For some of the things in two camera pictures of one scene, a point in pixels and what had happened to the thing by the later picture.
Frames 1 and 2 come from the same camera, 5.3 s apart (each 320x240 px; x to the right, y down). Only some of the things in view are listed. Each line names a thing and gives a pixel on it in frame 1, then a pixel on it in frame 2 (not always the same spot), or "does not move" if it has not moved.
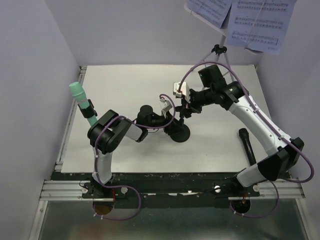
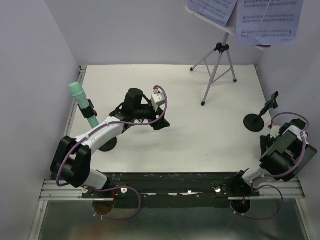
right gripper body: (196, 102) to (267, 141)
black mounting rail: (178, 190) does not move
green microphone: (78, 92) does not move
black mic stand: (183, 136) to (255, 123)
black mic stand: (89, 111) does not move
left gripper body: (160, 121) to (150, 113)
